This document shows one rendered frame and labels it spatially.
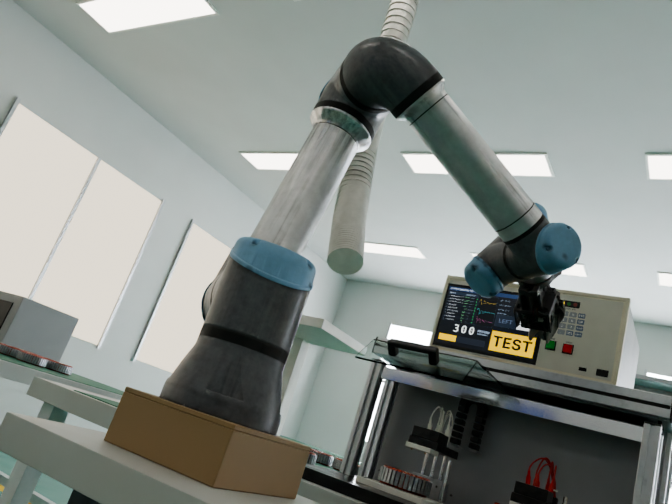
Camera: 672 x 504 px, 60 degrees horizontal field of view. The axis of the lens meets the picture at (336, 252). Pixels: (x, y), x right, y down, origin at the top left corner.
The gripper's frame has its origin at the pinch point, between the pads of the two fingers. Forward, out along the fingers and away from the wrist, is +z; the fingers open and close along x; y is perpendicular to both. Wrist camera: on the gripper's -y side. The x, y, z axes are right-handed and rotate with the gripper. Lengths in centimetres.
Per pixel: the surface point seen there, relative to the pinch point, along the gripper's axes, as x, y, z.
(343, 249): -105, -66, 44
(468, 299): -21.8, -9.7, 3.2
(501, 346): -11.0, -0.2, 7.6
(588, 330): 7.2, -6.9, 4.6
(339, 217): -117, -84, 42
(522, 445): -4.6, 12.6, 27.0
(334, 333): -81, -18, 40
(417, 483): -16.6, 38.5, 8.0
